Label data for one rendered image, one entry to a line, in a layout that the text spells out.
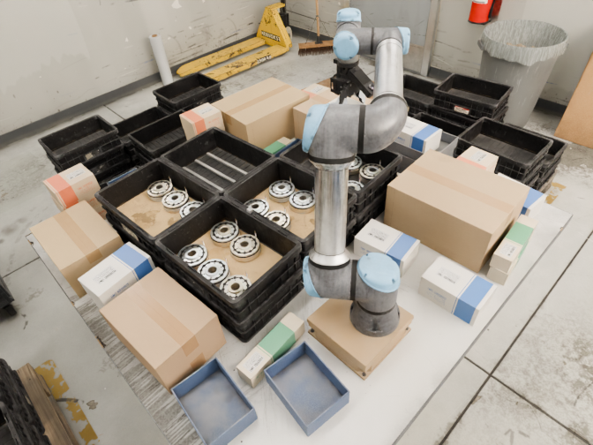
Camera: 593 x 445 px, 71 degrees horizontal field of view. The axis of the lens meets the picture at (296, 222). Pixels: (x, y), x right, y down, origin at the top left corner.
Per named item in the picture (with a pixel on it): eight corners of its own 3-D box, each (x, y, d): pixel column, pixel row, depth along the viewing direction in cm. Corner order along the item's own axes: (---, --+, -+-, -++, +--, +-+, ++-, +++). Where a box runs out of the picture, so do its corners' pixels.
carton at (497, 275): (511, 237, 157) (516, 226, 153) (528, 245, 154) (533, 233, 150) (485, 277, 145) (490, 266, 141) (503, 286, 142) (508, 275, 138)
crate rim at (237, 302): (304, 248, 132) (304, 244, 131) (235, 310, 117) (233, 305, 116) (222, 199, 153) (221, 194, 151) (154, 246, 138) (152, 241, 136)
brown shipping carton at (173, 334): (227, 343, 133) (216, 314, 122) (171, 395, 122) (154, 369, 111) (171, 295, 149) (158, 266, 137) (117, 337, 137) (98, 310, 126)
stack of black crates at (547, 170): (555, 173, 268) (569, 143, 252) (535, 196, 254) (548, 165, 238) (496, 150, 290) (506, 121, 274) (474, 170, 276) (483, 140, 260)
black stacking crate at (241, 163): (279, 179, 175) (276, 156, 167) (227, 217, 160) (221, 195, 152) (218, 147, 195) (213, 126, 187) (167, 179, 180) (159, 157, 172)
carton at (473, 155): (468, 160, 181) (471, 146, 176) (493, 171, 175) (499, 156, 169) (447, 177, 174) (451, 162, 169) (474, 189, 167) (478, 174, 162)
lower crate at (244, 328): (307, 288, 147) (305, 266, 138) (245, 347, 131) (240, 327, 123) (232, 237, 167) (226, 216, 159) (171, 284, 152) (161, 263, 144)
